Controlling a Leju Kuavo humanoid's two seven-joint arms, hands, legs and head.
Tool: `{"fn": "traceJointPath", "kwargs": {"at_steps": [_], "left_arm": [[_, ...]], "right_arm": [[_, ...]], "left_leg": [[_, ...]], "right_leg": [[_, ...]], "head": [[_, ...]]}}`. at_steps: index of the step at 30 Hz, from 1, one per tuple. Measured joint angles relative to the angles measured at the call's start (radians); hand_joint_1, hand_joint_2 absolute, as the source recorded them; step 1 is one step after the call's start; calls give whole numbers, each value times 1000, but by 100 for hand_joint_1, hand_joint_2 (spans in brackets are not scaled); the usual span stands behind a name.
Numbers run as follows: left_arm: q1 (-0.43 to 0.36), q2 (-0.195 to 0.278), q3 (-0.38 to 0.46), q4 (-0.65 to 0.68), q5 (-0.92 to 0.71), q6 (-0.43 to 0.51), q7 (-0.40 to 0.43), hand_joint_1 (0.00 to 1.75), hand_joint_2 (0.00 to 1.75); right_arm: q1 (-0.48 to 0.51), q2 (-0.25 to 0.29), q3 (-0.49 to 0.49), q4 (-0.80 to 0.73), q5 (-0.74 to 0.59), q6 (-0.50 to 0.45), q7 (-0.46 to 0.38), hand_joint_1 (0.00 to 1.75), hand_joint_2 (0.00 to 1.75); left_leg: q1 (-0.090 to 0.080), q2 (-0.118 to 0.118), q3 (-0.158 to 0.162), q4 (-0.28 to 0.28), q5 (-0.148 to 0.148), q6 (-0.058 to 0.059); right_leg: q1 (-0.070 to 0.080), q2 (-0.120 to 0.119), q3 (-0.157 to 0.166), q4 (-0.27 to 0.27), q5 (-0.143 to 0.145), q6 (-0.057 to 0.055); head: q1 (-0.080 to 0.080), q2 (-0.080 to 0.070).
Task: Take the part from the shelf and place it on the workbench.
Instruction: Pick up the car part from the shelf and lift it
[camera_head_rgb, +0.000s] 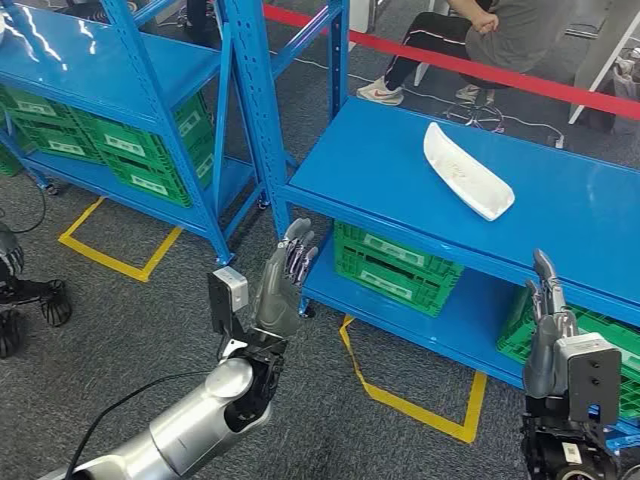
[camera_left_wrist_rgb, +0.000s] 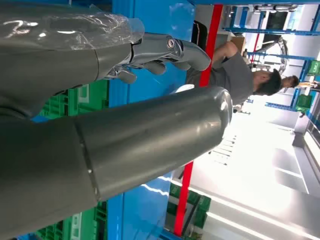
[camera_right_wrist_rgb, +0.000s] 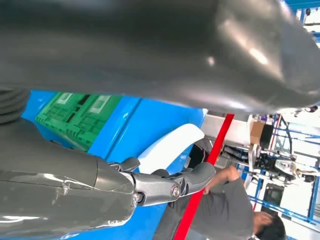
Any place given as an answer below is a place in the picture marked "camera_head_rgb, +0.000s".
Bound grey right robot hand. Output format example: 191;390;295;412
522;249;581;400

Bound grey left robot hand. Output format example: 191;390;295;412
252;218;319;339

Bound white curved plastic part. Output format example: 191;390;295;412
423;121;516;223

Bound blue metal shelf rack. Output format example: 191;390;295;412
0;0;266;268
220;0;640;455

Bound yellow floor tape outline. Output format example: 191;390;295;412
58;196;183;284
339;314;488;445

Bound white desk panel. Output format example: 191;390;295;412
348;0;371;51

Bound person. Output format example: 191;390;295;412
185;0;221;48
356;0;581;107

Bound red barrier tape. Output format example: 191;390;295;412
263;3;640;123

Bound white desk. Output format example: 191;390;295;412
568;0;640;126

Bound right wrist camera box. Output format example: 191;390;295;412
553;333;623;427

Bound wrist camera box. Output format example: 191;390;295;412
207;266;250;336
553;333;623;427

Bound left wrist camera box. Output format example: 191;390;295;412
207;266;250;336

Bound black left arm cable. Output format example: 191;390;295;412
63;370;221;480

